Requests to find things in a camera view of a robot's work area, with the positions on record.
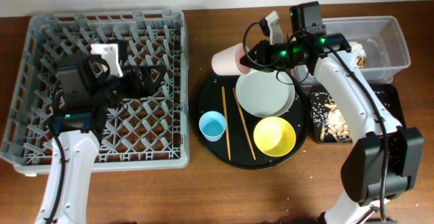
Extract clear plastic bin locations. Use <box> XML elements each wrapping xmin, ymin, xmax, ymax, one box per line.
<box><xmin>291</xmin><ymin>15</ymin><xmax>412</xmax><ymax>85</ymax></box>

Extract grey dishwasher rack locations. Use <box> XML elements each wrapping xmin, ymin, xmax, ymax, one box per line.
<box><xmin>1</xmin><ymin>10</ymin><xmax>189</xmax><ymax>175</ymax></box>

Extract grey round plate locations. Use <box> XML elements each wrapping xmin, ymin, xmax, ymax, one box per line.
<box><xmin>235</xmin><ymin>71</ymin><xmax>296</xmax><ymax>117</ymax></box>

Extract round black tray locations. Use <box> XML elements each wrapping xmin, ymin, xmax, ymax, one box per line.
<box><xmin>190</xmin><ymin>73</ymin><xmax>311</xmax><ymax>170</ymax></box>

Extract food scraps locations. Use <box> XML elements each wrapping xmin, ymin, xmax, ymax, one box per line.
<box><xmin>309</xmin><ymin>92</ymin><xmax>352</xmax><ymax>143</ymax></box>

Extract yellow bowl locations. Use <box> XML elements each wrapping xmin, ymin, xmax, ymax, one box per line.
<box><xmin>253</xmin><ymin>117</ymin><xmax>296</xmax><ymax>157</ymax></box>

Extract wooden chopstick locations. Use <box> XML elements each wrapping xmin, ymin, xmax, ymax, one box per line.
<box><xmin>221</xmin><ymin>86</ymin><xmax>231</xmax><ymax>161</ymax></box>
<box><xmin>232</xmin><ymin>88</ymin><xmax>256</xmax><ymax>161</ymax></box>

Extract pink plastic cup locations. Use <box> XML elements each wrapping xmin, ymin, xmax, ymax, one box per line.
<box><xmin>212</xmin><ymin>43</ymin><xmax>251</xmax><ymax>76</ymax></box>

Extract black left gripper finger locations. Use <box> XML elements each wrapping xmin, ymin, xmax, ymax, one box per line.
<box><xmin>140</xmin><ymin>64</ymin><xmax>167</xmax><ymax>91</ymax></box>
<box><xmin>138</xmin><ymin>71</ymin><xmax>158</xmax><ymax>97</ymax></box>

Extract right wooden chopstick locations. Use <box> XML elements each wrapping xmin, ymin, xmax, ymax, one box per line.
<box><xmin>232</xmin><ymin>88</ymin><xmax>256</xmax><ymax>161</ymax></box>

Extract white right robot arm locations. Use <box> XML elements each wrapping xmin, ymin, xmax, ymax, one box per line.
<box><xmin>241</xmin><ymin>1</ymin><xmax>423</xmax><ymax>223</ymax></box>

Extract black rectangular tray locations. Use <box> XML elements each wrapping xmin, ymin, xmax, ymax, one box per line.
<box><xmin>309</xmin><ymin>83</ymin><xmax>406</xmax><ymax>144</ymax></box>

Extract blue plastic cup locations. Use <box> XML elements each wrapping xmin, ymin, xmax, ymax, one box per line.
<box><xmin>199</xmin><ymin>111</ymin><xmax>226</xmax><ymax>142</ymax></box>

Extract white paper napkin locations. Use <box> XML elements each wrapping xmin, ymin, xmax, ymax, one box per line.
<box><xmin>349</xmin><ymin>41</ymin><xmax>367</xmax><ymax>68</ymax></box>

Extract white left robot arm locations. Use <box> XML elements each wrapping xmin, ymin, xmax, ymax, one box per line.
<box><xmin>35</xmin><ymin>39</ymin><xmax>168</xmax><ymax>223</ymax></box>

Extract left wooden chopstick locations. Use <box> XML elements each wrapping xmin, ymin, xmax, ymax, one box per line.
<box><xmin>221</xmin><ymin>86</ymin><xmax>231</xmax><ymax>161</ymax></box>

